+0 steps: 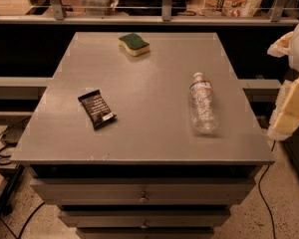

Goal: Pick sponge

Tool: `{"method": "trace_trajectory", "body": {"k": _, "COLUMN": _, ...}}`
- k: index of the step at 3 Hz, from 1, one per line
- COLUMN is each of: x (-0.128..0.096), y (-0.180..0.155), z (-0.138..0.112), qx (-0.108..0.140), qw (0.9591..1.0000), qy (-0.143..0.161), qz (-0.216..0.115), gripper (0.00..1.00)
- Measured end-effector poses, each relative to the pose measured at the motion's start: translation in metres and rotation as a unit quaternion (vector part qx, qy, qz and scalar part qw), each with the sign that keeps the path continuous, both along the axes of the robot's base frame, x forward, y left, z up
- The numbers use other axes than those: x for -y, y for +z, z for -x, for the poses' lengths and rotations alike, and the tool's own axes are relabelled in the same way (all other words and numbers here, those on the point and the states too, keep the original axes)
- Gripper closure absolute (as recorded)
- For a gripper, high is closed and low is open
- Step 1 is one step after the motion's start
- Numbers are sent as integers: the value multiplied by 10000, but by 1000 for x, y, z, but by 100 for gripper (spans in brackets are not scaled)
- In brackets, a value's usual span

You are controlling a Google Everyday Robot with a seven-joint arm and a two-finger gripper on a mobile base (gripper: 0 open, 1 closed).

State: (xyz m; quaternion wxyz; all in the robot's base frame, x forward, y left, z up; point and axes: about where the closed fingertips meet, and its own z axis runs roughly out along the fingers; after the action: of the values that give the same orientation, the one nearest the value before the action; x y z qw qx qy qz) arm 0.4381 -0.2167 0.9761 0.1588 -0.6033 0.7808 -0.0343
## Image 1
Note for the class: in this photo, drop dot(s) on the grey drawer cabinet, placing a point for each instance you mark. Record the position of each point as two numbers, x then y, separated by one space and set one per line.
96 176

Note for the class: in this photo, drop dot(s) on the black bag behind rail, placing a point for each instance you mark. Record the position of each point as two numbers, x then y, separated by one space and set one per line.
150 7

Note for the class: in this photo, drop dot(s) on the clear plastic water bottle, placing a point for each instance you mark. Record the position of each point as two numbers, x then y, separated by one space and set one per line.
202 105

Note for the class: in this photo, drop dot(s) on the drawer knob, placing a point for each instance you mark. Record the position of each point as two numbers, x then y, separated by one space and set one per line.
144 225
143 198

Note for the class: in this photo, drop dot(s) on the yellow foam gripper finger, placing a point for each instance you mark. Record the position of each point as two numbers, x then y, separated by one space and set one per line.
281 47
285 117

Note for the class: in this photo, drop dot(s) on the black snack bar wrapper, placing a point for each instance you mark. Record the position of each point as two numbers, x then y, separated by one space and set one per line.
96 108

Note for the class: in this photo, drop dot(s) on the top drawer knob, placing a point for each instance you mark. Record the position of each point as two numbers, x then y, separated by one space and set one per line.
143 198

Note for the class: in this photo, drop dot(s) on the metal guard rail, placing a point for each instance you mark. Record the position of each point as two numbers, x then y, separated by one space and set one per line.
271 12

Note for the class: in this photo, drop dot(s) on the grey power box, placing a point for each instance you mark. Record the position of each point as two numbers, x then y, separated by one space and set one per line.
13 133

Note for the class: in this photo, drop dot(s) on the green and yellow sponge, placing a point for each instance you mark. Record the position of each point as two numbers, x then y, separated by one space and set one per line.
134 44

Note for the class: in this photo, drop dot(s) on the clear plastic container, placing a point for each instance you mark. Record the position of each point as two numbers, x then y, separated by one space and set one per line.
97 0

